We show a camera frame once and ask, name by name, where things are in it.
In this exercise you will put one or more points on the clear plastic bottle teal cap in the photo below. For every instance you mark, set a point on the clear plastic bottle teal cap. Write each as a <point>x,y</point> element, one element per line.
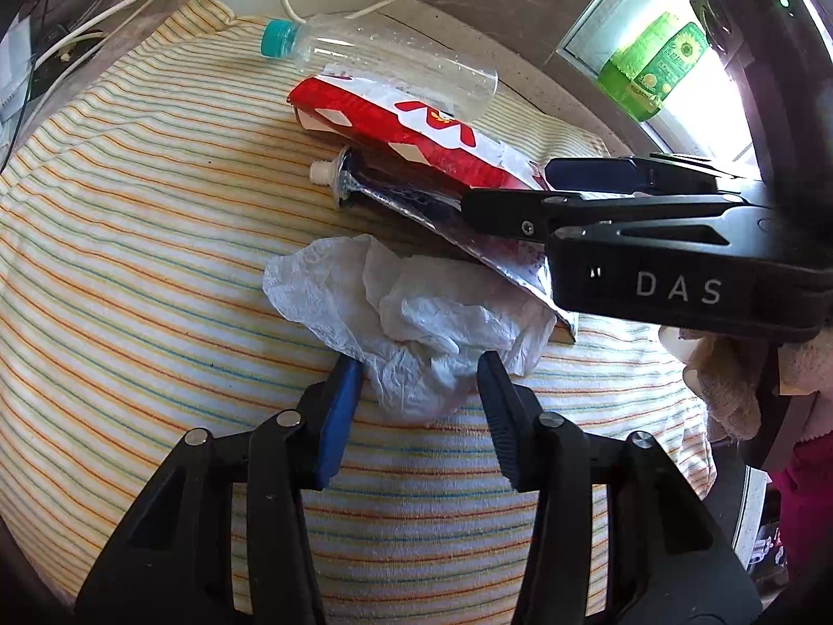
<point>379,49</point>

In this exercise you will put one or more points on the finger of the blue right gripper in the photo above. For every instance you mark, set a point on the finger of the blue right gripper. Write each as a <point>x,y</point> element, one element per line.
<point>653,175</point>

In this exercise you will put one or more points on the gloved right hand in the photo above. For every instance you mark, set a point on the gloved right hand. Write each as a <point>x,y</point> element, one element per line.
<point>725,373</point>

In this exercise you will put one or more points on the striped table cloth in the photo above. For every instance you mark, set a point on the striped table cloth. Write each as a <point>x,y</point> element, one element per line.
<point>136,224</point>

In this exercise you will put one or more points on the green dish soap bottle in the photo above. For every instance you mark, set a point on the green dish soap bottle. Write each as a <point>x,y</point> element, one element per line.
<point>641,75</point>

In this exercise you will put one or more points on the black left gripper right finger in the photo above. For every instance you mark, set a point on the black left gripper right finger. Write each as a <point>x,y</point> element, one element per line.
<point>512,411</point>

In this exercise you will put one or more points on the squeezed toothpaste tube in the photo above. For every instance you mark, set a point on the squeezed toothpaste tube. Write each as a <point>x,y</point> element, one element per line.
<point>520,262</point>

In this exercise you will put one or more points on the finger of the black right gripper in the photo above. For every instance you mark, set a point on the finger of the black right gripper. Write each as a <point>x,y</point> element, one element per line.
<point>520,214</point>

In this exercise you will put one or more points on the white power strip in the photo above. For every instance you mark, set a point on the white power strip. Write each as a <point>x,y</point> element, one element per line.
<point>16,61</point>

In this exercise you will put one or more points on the red white snack box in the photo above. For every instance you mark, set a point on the red white snack box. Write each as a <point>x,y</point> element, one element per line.
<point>394,123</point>

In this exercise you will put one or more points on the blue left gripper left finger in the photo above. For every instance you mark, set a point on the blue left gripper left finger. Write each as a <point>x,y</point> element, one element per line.
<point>338,404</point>

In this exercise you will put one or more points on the white tissue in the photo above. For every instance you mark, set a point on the white tissue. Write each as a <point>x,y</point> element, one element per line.
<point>418,324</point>

